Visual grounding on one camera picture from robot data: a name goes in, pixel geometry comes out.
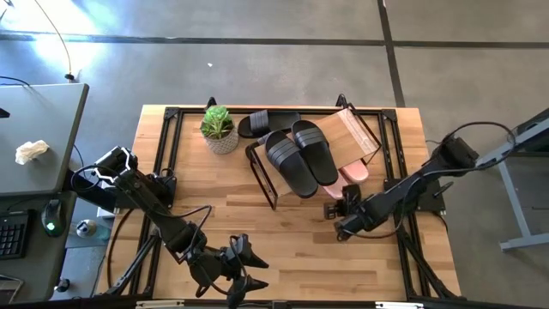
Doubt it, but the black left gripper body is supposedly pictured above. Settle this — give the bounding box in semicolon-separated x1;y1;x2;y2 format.
188;233;250;300

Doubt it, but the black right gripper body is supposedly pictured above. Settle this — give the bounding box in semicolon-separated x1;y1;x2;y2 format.
334;195;387;241

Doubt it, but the pink rubber slide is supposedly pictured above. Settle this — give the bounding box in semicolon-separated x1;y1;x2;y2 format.
338;159;371;185
321;173;351;201

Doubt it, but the black striped rubber slide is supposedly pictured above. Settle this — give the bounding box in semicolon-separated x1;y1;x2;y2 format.
264;130;319;199
290;119;340;187
237;109;302;139

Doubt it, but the white power box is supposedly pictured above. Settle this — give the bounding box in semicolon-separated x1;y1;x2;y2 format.
96;170;129;220

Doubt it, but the succulent in patterned pot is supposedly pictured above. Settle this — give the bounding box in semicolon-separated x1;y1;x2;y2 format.
199;105;240;155

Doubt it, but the black computer mouse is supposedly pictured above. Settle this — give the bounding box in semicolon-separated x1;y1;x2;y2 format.
40;198;66;239

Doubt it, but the dark grey desk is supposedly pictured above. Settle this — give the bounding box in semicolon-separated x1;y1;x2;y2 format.
0;191;79;304

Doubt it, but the black keyboard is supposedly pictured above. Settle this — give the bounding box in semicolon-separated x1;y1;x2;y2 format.
0;209;30;261

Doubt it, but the grey flat device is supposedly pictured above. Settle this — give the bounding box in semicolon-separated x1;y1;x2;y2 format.
0;274;25;306

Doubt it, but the crumpled white tissue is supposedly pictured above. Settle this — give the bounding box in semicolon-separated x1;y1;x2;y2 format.
15;139;51;167

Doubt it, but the wooden shelf black metal frame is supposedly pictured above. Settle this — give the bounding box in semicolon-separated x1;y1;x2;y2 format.
244;107;383;211

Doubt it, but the white edge bracket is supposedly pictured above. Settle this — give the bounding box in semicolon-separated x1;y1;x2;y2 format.
136;300;185;309
375;301;425;309

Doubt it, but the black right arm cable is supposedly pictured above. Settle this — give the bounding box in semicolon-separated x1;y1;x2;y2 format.
338;121;518;240

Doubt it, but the grey metal table frame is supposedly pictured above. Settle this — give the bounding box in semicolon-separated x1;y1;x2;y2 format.
475;106;549;252

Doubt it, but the black aluminium table frame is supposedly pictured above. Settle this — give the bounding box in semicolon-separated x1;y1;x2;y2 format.
105;94;462;301

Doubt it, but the thin black floor cable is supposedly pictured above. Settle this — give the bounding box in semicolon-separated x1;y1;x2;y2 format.
33;0;76;82

